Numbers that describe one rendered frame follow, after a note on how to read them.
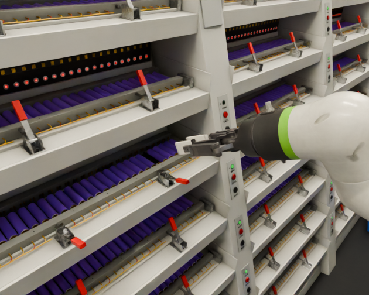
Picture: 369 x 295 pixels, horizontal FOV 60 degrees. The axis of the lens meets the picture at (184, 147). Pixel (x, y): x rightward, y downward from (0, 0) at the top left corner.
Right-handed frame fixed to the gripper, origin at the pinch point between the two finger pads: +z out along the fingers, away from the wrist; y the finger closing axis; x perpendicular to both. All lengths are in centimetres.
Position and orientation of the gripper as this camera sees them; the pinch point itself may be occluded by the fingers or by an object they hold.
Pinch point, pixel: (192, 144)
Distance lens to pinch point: 74.9
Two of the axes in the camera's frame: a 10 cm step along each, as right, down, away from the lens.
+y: -6.9, 3.5, -6.3
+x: 3.1, 9.4, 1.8
